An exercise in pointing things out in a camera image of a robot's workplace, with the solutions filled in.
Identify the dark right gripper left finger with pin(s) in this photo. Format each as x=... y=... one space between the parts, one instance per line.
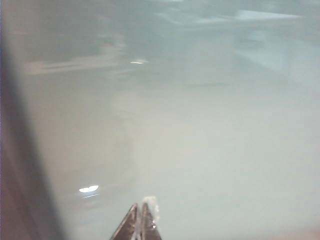
x=128 y=227

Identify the right gripper dark right finger white tape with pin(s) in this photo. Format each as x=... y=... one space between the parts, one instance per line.
x=147 y=225

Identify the frosted glass pane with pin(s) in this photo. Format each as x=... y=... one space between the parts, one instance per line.
x=200 y=137

